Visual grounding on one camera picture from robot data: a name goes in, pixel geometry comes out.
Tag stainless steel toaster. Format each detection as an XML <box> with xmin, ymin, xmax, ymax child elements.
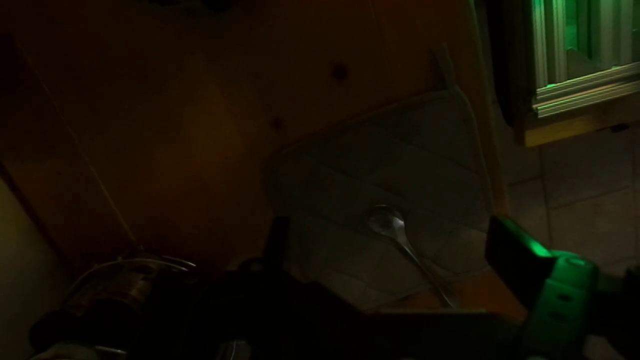
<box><xmin>30</xmin><ymin>211</ymin><xmax>522</xmax><ymax>360</ymax></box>

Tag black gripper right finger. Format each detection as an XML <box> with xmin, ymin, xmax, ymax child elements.
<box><xmin>485</xmin><ymin>214</ymin><xmax>602</xmax><ymax>360</ymax></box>

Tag grey drying mat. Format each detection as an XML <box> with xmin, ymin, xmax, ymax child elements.
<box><xmin>264</xmin><ymin>87</ymin><xmax>512</xmax><ymax>315</ymax></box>

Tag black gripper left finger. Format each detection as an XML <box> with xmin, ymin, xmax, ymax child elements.
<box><xmin>28</xmin><ymin>302</ymin><xmax>136</xmax><ymax>360</ymax></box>

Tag metal spoon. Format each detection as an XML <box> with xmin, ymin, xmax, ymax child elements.
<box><xmin>366</xmin><ymin>204</ymin><xmax>458</xmax><ymax>309</ymax></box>

